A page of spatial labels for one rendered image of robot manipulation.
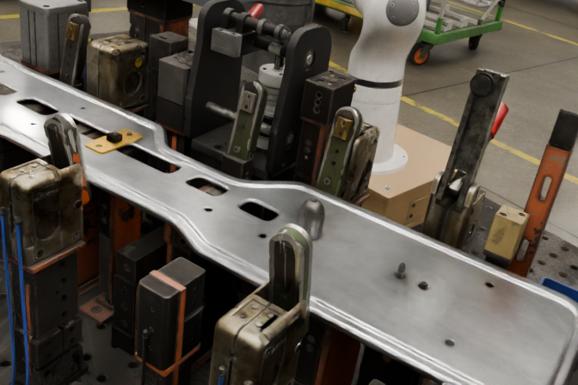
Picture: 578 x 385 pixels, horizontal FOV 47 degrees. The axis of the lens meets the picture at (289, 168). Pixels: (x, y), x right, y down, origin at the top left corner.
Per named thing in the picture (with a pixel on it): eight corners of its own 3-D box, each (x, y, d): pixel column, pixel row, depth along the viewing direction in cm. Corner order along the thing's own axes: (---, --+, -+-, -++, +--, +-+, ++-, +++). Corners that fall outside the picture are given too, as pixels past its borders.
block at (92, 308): (77, 309, 109) (75, 152, 96) (135, 274, 119) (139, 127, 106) (101, 324, 106) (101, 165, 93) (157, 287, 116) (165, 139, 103)
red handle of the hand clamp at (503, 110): (437, 182, 85) (488, 94, 91) (437, 191, 87) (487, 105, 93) (468, 194, 83) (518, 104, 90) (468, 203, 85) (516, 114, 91)
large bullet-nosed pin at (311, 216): (289, 243, 83) (297, 198, 80) (303, 233, 86) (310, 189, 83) (310, 253, 82) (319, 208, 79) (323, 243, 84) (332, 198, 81)
